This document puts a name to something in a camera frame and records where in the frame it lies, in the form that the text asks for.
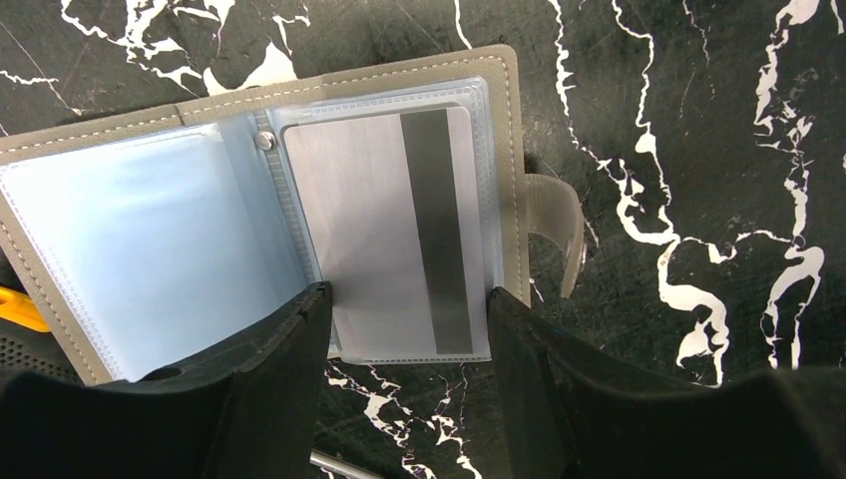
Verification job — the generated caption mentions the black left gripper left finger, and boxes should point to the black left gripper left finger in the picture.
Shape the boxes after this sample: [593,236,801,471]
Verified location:
[1,282,332,478]

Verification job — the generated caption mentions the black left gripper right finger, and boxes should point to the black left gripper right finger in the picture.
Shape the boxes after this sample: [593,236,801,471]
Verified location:
[487,288,845,478]

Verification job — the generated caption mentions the silver striped credit card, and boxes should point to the silver striped credit card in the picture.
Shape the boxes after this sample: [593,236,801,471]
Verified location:
[283,106,490,364]

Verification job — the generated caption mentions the yellow black screwdriver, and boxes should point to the yellow black screwdriver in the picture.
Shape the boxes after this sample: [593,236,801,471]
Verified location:
[1,286,82,384]

